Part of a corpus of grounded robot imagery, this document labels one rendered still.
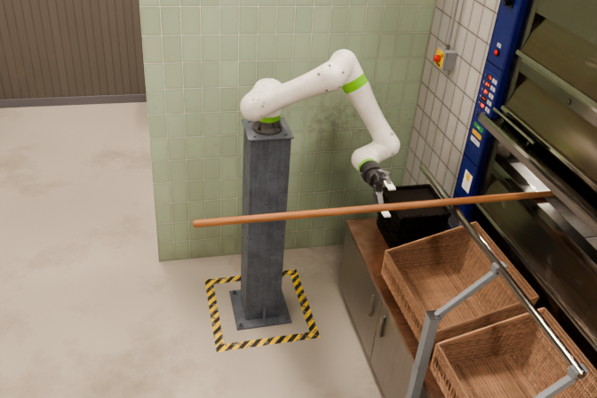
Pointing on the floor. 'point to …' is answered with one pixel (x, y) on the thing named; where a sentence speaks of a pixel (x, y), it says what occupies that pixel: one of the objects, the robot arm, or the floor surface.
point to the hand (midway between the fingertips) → (389, 202)
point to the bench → (379, 312)
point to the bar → (471, 295)
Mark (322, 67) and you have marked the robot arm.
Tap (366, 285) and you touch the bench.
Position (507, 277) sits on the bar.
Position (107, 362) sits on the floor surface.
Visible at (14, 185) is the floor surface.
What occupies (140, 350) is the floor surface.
